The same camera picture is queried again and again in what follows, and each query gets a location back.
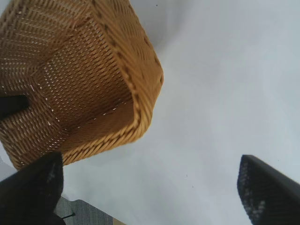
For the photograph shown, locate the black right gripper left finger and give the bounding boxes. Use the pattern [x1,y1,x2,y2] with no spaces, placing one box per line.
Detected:
[0,151,65,225]

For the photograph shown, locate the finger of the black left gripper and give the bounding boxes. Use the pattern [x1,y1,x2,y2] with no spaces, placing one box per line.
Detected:
[0,94,30,120]

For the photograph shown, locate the white tablecloth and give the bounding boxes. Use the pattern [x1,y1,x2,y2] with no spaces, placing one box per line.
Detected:
[0,0,300,225]

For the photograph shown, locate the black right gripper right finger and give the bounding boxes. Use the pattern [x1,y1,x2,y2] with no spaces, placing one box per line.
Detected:
[236,154,300,225]

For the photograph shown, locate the tan woven wicker basket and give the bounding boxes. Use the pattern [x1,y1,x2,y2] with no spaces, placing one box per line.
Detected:
[0,0,164,171]

